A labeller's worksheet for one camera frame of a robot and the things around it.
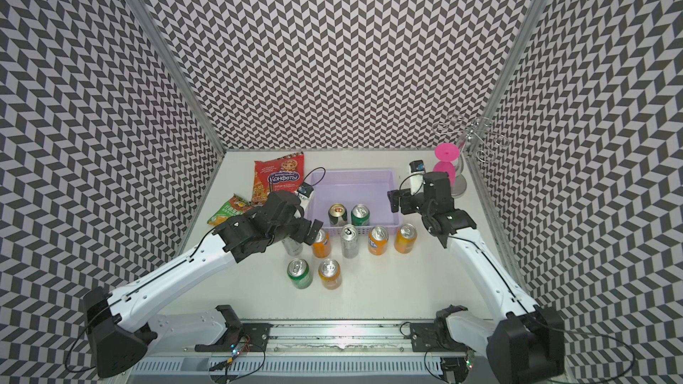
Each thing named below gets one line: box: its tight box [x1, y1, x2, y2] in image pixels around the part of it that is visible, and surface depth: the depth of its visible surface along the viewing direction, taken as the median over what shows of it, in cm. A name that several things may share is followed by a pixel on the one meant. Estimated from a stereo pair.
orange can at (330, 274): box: [318, 257, 343, 291], surface depth 78 cm
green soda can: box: [286, 257, 314, 290], surface depth 77 cm
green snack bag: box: [207, 193, 252, 226], surface depth 98 cm
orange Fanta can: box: [368, 224, 389, 256], surface depth 84 cm
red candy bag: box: [251, 151, 305, 204], surface depth 107 cm
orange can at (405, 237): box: [393, 223, 418, 255], surface depth 85 cm
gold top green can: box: [328, 202, 348, 227], surface depth 89 cm
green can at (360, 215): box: [350, 202, 371, 227], surface depth 90 cm
